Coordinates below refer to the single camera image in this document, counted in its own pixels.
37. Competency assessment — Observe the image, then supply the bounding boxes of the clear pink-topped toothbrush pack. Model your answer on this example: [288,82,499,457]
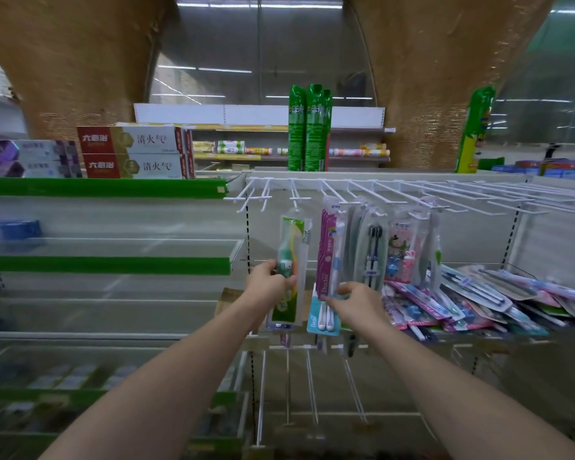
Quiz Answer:
[414,198,434,288]

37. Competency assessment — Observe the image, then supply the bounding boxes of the blue product box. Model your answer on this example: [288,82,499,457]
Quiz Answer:
[0,218,43,241]

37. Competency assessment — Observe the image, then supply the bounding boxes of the person's right hand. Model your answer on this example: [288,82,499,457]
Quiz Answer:
[325,281,389,339]

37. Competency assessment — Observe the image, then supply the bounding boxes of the person's left forearm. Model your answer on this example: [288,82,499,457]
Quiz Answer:
[38,306,265,460]

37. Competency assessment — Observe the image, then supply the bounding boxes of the pile of toothbrush packs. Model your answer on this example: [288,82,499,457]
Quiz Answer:
[381,263,575,343]

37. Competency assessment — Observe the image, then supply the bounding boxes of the brown cardboard tray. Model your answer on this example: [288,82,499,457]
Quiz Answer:
[214,287,317,334]

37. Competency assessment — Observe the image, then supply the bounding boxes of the white shelf unit yellow strips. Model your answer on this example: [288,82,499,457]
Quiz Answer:
[133,103,397,166]

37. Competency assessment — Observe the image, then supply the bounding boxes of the row of colourful wrap rolls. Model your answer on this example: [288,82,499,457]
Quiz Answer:
[192,140,392,158]

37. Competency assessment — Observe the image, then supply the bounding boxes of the green label toothbrush pack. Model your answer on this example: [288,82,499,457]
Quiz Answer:
[268,208,313,329]

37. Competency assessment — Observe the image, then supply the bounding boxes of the person's right forearm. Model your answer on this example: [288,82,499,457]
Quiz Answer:
[364,320,575,460]

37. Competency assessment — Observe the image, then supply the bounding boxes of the green yellow spray can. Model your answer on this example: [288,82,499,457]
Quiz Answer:
[455,86,497,174]

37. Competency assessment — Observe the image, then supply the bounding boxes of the woven brown column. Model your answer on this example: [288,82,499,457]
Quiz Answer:
[347,0,556,169]
[0,0,173,139]

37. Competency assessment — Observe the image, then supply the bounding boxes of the row of colourful boxes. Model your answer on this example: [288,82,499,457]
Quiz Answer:
[491,159,575,181]

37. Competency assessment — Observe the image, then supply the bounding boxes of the tall green spray can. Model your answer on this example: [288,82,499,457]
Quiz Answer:
[287,84,307,172]
[305,83,326,172]

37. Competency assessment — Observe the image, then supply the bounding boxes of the oval twin black toothbrush pack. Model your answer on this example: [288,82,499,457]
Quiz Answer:
[354,208,389,291]

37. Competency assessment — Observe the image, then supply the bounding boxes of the clear green toothbrush pack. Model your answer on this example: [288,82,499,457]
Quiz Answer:
[430,220,444,293]

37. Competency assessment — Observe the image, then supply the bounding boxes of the green spray can red side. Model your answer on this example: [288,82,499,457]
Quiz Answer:
[321,89,333,172]

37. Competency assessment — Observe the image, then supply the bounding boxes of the pink label toothbrush pack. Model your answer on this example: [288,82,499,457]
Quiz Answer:
[316,209,326,298]
[321,198,348,302]

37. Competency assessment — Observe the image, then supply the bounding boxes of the person's left hand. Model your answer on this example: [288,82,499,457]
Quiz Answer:
[244,259,298,321]

